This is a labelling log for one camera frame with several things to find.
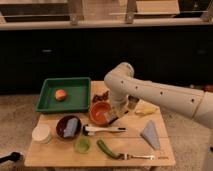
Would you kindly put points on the metal fork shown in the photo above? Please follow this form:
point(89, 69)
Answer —
point(126, 156)

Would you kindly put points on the green plastic tray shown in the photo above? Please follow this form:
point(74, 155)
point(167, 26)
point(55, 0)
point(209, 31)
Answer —
point(77, 99)

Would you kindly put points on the green chili pepper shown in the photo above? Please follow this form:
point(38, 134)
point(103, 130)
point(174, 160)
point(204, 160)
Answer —
point(103, 147)

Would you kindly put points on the blue sponge in bowl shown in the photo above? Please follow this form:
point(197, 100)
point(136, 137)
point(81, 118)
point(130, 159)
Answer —
point(71, 127)

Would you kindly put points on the wooden table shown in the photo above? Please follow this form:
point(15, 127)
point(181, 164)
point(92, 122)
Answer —
point(126, 149)

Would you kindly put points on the black object on floor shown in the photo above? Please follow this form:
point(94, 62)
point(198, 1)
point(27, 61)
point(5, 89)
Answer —
point(14, 156)

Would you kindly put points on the white round container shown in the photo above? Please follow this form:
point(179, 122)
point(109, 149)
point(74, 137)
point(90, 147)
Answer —
point(41, 133)

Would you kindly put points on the green plastic cup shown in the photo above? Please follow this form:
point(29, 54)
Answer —
point(82, 145)

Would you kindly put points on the peach fruit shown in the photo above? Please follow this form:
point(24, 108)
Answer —
point(60, 95)

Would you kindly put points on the dark red bowl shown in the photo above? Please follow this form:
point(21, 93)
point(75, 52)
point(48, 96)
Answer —
point(61, 125)

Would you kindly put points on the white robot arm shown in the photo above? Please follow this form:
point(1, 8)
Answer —
point(192, 103)

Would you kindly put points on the orange bowl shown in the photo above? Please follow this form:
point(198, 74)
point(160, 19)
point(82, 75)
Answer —
point(97, 113)

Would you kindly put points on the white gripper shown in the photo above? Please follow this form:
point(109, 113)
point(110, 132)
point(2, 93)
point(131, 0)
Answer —
point(119, 108)

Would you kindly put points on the dark grapes bunch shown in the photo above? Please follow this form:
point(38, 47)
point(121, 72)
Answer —
point(102, 97)

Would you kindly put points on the metal cup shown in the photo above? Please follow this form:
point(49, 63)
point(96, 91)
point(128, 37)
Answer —
point(132, 102)

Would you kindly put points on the grey folded cloth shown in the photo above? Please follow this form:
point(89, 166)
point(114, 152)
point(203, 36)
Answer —
point(150, 135)

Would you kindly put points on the banana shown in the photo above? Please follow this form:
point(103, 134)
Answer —
point(145, 111)

